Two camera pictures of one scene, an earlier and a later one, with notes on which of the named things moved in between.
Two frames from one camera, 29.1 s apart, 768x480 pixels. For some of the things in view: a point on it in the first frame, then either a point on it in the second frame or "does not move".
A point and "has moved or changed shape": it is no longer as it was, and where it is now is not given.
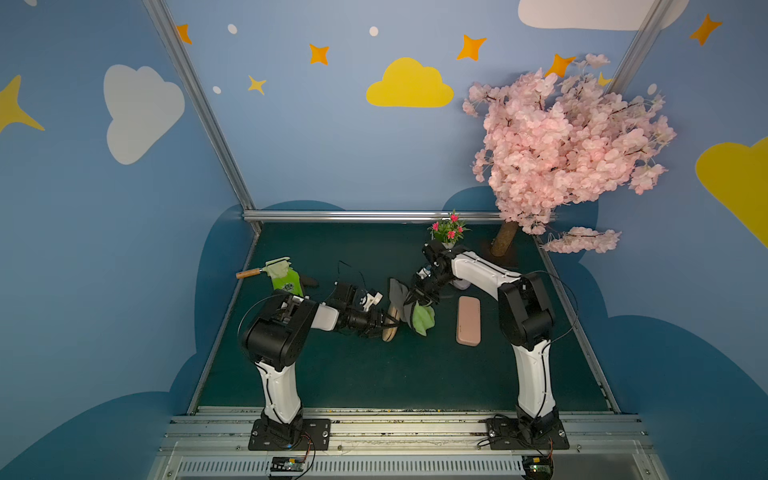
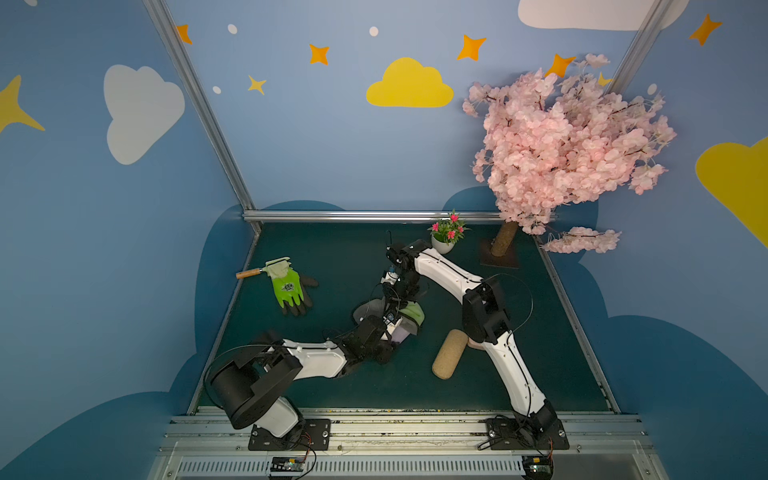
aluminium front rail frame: [215, 445] does not move
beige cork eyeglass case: [388, 332] has moved or changed shape
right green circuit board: [537, 467] does not move
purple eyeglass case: [461, 284] has moved or changed shape
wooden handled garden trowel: [274, 268] does not move
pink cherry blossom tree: [551, 141] does not move
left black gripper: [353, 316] -> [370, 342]
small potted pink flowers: [449, 230] does not move
